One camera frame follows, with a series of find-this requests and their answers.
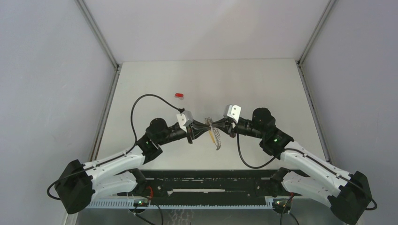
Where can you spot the red key tag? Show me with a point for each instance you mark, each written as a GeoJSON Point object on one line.
{"type": "Point", "coordinates": [179, 95]}

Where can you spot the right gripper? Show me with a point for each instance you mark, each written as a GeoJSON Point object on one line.
{"type": "Point", "coordinates": [229, 127]}

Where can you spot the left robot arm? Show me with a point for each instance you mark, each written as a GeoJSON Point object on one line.
{"type": "Point", "coordinates": [82, 183]}

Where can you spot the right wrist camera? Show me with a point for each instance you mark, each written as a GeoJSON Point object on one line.
{"type": "Point", "coordinates": [232, 112]}

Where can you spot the keyring bunch with coloured tags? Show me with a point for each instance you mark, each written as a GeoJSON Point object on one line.
{"type": "Point", "coordinates": [214, 133]}

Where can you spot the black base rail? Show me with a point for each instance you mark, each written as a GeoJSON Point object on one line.
{"type": "Point", "coordinates": [214, 188]}

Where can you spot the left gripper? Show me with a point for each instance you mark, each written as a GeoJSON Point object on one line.
{"type": "Point", "coordinates": [194, 131]}

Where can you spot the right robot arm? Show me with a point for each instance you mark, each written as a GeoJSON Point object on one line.
{"type": "Point", "coordinates": [348, 195]}

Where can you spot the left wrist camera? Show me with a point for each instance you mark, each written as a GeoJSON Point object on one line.
{"type": "Point", "coordinates": [184, 119]}

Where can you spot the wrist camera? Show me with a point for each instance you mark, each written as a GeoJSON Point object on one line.
{"type": "Point", "coordinates": [184, 119]}
{"type": "Point", "coordinates": [232, 112]}

